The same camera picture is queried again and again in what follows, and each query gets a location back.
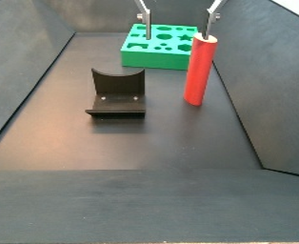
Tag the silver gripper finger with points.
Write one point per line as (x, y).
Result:
(212, 16)
(144, 16)

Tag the red oval cylinder peg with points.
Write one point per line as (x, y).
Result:
(199, 67)

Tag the green foam shape board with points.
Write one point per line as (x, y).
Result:
(166, 51)

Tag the black curved holder stand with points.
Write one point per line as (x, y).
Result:
(119, 94)

